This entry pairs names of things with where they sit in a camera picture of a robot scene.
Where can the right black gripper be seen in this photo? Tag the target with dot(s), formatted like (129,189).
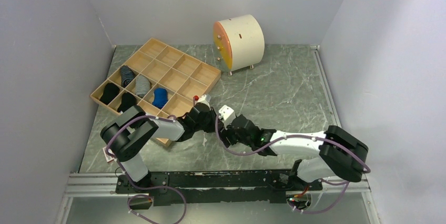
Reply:
(225,134)

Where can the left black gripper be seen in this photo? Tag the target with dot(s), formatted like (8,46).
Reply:
(212,114)

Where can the blue underwear white trim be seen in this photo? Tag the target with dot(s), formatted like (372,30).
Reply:
(160,98)

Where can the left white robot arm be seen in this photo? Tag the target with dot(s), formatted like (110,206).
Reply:
(129,133)

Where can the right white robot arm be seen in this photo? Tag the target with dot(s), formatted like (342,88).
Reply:
(332,152)

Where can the wooden compartment tray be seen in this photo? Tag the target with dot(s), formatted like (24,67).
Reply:
(182,75)

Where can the grey rolled sock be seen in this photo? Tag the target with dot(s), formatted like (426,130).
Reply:
(143,85)

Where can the black rolled sock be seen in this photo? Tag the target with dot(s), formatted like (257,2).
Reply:
(109,93)
(127,101)

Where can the dark striped rolled sock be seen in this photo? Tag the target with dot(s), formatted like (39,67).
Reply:
(127,75)

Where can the cream cylindrical drawer cabinet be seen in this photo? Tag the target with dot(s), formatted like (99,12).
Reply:
(240,41)

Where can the small red white tag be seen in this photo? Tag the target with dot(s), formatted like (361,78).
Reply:
(107,155)

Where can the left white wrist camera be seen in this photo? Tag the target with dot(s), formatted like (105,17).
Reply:
(203,100)

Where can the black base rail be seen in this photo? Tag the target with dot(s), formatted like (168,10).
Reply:
(176,187)

